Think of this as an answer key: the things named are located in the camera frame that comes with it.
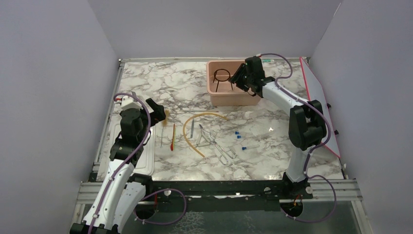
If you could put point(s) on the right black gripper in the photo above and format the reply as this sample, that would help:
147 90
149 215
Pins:
236 77

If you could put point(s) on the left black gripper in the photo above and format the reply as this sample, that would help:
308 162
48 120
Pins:
159 109

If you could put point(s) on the test tube brush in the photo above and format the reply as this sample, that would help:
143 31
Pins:
164 124

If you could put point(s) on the black wire tripod stand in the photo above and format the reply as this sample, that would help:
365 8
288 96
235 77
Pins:
222 75

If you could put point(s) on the pink plastic bin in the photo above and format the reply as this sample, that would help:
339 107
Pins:
224 96

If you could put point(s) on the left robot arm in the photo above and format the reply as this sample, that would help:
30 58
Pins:
111 209

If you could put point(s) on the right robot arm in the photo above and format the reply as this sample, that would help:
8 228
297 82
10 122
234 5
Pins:
308 128

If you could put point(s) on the red yellow green spoon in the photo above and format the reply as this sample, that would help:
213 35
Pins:
173 138

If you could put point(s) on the white plastic tray lid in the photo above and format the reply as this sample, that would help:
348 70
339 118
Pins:
145 164

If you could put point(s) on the metal crucible tongs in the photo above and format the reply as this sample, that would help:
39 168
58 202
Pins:
224 154

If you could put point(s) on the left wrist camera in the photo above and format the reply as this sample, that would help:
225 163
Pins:
127 101

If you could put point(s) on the black base frame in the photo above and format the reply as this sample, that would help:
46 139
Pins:
215 196

